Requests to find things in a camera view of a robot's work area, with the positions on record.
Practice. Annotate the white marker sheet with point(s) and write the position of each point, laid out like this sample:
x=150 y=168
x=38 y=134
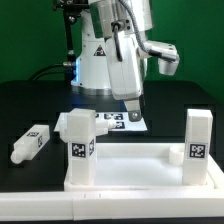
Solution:
x=121 y=118

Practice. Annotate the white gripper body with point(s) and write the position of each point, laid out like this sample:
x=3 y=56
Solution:
x=125 y=76

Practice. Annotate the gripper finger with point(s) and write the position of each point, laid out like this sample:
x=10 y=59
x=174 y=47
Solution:
x=133 y=109

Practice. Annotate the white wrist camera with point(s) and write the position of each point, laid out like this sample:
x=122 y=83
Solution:
x=168 y=59

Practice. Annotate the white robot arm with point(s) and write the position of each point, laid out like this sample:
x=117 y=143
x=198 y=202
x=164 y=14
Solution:
x=105 y=19

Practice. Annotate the white desk top tray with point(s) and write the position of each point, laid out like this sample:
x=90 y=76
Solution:
x=138 y=166

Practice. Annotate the black camera stand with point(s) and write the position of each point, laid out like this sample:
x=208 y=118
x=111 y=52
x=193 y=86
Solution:
x=71 y=13

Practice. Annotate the white L-shaped fence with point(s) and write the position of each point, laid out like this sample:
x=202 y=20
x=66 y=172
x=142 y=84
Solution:
x=117 y=204

